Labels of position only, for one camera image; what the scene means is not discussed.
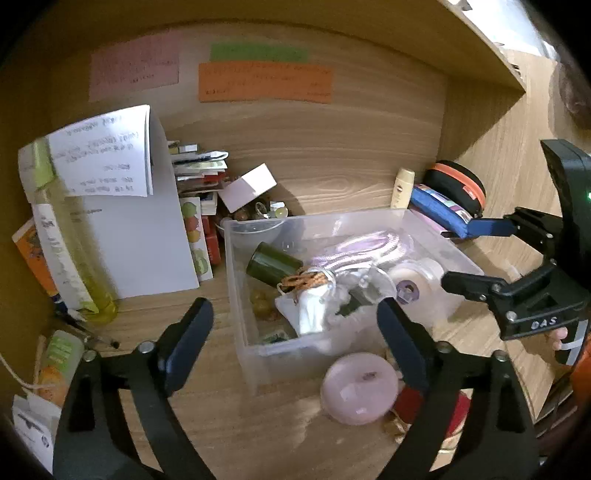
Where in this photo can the blue pencil pouch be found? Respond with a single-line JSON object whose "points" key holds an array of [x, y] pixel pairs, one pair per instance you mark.
{"points": [[442, 210]]}

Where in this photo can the small white cardboard box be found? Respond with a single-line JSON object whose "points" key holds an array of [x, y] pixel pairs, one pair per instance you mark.
{"points": [[247, 187]]}

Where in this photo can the orange booklet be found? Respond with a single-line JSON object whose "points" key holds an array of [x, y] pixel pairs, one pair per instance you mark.
{"points": [[27, 242]]}

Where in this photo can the white drawstring cloth pouch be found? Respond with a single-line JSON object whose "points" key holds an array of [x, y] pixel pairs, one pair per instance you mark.
{"points": [[309, 298]]}

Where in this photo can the white hp box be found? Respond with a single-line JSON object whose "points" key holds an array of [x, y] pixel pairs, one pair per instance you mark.
{"points": [[35, 421]]}

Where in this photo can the yellow-green spray bottle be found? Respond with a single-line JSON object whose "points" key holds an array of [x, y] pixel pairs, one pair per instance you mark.
{"points": [[82, 289]]}

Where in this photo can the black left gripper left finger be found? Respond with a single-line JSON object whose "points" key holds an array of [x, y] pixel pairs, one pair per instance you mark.
{"points": [[93, 440]]}

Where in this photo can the white round tape container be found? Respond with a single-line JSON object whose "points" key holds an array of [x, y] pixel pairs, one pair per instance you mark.
{"points": [[416, 280]]}

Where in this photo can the wooden shelf board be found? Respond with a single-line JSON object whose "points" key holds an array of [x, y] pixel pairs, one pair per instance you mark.
{"points": [[469, 53]]}

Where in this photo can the cream lotion bottle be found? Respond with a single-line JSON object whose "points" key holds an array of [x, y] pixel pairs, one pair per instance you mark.
{"points": [[403, 189]]}

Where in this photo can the dark green cylinder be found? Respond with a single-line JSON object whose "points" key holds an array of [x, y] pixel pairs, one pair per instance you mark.
{"points": [[270, 265]]}

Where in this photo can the green sticky note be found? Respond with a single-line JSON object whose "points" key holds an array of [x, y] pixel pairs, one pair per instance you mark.
{"points": [[252, 51]]}

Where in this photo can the orange sticky note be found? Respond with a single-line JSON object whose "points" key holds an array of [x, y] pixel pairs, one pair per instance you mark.
{"points": [[253, 80]]}

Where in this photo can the clear plastic storage bin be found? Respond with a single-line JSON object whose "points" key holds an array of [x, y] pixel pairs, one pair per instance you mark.
{"points": [[269, 350]]}

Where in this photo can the white folded paper stand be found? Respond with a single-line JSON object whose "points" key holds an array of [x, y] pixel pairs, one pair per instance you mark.
{"points": [[121, 191]]}

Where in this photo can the pink striped bag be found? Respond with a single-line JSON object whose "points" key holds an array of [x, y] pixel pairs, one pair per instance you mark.
{"points": [[364, 252]]}

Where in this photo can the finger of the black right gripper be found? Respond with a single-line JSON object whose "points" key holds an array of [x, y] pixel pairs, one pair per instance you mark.
{"points": [[501, 227], [481, 288]]}

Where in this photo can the green orange tube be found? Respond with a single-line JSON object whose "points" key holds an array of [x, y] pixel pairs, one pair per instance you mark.
{"points": [[59, 363]]}

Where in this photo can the small clear bowl of trinkets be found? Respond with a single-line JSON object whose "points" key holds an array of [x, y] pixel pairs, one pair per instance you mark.
{"points": [[258, 215]]}

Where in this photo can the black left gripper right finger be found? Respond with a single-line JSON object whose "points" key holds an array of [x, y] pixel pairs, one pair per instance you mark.
{"points": [[473, 422]]}

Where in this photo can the pink round compact fan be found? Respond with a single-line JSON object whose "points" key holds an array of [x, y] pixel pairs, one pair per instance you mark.
{"points": [[359, 389]]}

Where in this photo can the stack of books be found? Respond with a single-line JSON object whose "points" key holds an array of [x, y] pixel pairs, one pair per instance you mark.
{"points": [[199, 174]]}

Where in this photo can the fruit picture card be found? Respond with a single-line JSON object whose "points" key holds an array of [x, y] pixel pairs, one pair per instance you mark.
{"points": [[191, 213]]}

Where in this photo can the right hand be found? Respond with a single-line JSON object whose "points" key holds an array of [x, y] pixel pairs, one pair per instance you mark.
{"points": [[557, 336]]}

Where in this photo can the black orange round case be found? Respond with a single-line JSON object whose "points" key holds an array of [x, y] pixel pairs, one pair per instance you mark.
{"points": [[459, 184]]}

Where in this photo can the pink sticky note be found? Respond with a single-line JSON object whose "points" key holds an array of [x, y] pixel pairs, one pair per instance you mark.
{"points": [[146, 62]]}

